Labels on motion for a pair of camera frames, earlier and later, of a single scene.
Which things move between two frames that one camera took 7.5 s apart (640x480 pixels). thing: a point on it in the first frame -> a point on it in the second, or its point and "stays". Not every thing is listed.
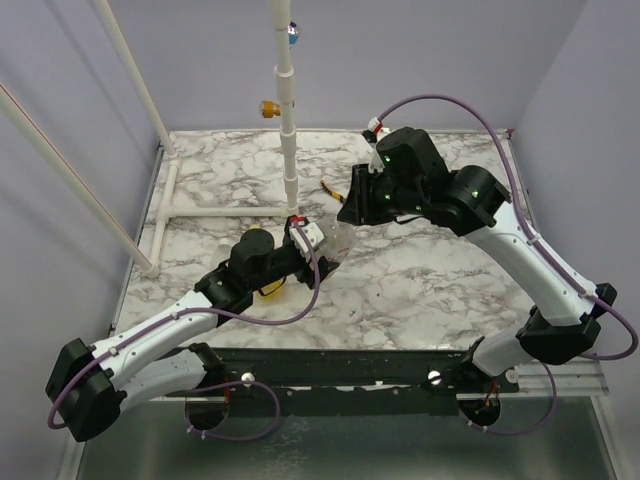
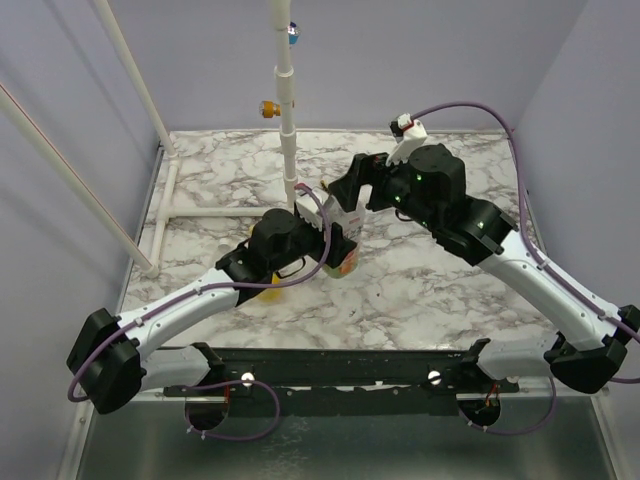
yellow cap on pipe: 270,109 stays
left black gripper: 306,273 -> 340,246
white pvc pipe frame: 166,210 stays
